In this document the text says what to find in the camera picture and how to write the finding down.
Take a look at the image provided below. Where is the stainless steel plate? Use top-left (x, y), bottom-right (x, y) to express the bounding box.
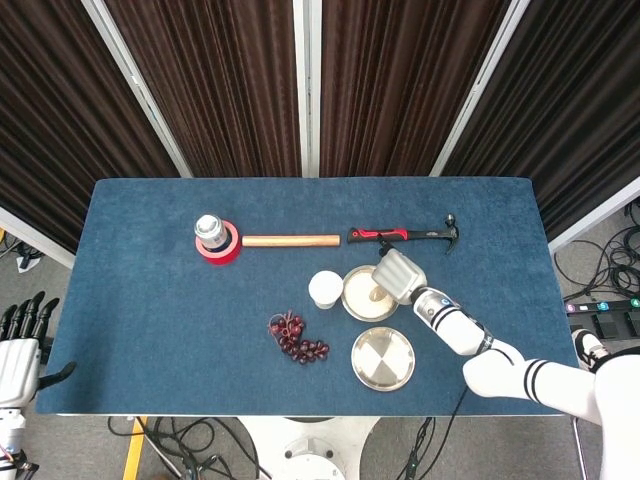
top-left (350, 326), bottom-right (417, 392)

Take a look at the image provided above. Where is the white pedestal base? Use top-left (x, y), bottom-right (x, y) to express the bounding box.
top-left (234, 415), bottom-right (381, 480)

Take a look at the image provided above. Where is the yellow floor tape strip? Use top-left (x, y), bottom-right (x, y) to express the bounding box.
top-left (122, 415), bottom-right (149, 480)

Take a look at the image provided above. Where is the black power strip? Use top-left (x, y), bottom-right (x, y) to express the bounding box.
top-left (564, 297), bottom-right (640, 316)

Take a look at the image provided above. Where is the white partition rail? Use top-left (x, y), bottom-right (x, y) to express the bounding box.
top-left (547, 189), bottom-right (640, 256)
top-left (0, 207), bottom-right (76, 269)

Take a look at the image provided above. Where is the silver blue drink can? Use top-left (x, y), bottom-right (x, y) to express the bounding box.
top-left (193, 214), bottom-right (225, 250)

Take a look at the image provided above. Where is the brown pleated curtain panel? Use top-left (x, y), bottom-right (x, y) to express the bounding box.
top-left (319, 0), bottom-right (511, 178)
top-left (442, 0), bottom-right (640, 241)
top-left (0, 0), bottom-right (181, 254)
top-left (104, 0), bottom-right (302, 179)

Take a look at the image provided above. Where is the black foot pedal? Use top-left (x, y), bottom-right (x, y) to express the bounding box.
top-left (592, 312), bottom-right (640, 342)

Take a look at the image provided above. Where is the black floor cable bundle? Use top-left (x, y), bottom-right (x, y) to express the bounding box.
top-left (107, 415), bottom-right (274, 480)
top-left (554, 199), bottom-right (640, 301)

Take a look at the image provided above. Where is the red tape roll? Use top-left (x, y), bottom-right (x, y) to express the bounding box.
top-left (194, 219), bottom-right (241, 266)

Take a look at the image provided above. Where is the blue table cloth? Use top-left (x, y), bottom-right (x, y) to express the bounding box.
top-left (34, 177), bottom-right (581, 417)

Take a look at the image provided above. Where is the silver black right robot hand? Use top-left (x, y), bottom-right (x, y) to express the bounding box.
top-left (372, 238), bottom-right (429, 307)

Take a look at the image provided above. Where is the wooden rolling pin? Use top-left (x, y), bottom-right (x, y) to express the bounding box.
top-left (241, 234), bottom-right (342, 248)

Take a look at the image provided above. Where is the bunch of purple grapes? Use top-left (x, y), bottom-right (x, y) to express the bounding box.
top-left (267, 310), bottom-right (331, 365)

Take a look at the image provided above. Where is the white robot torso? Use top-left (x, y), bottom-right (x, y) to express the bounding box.
top-left (592, 344), bottom-right (640, 480)

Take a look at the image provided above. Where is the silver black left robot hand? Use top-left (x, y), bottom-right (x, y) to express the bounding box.
top-left (0, 291), bottom-right (77, 407)

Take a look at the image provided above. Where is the stainless steel bowl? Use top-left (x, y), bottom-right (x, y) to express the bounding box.
top-left (341, 264), bottom-right (401, 323)

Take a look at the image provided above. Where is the white partition post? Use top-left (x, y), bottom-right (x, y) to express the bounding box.
top-left (429, 0), bottom-right (531, 177)
top-left (82, 0), bottom-right (194, 179)
top-left (292, 0), bottom-right (322, 179)

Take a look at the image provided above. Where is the white floral paper cup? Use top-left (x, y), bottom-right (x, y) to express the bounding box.
top-left (307, 270), bottom-right (345, 310)

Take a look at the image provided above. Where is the black red claw hammer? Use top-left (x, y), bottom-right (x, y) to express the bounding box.
top-left (347, 213), bottom-right (459, 255)

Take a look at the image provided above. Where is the white black sneaker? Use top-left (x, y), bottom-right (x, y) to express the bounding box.
top-left (572, 328), bottom-right (610, 371)

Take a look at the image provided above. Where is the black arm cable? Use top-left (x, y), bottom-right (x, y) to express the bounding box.
top-left (402, 384), bottom-right (471, 480)

